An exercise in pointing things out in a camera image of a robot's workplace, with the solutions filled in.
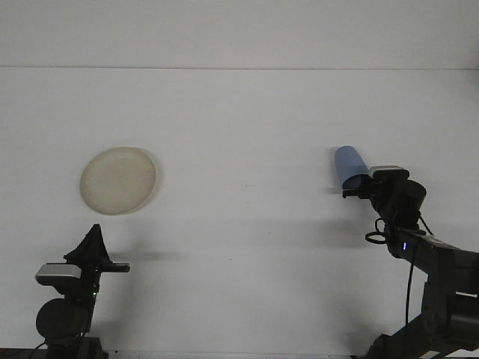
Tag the pale round plate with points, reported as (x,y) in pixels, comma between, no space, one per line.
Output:
(118,181)

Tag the pale blue cup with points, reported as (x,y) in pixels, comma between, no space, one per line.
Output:
(348,161)

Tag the grey camera box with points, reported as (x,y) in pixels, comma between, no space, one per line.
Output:
(56,273)
(387,171)

